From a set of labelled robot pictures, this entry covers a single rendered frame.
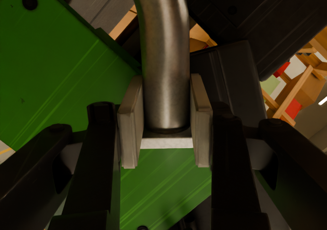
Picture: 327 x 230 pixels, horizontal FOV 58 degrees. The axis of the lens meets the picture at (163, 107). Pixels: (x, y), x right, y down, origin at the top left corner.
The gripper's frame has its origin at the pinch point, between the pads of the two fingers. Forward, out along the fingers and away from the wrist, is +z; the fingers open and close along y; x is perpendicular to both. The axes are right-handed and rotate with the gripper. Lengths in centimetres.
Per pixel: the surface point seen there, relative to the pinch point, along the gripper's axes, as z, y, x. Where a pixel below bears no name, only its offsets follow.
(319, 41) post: 73, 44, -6
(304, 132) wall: 793, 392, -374
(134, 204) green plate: 4.5, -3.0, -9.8
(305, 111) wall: 803, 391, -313
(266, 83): 333, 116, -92
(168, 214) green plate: 4.5, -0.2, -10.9
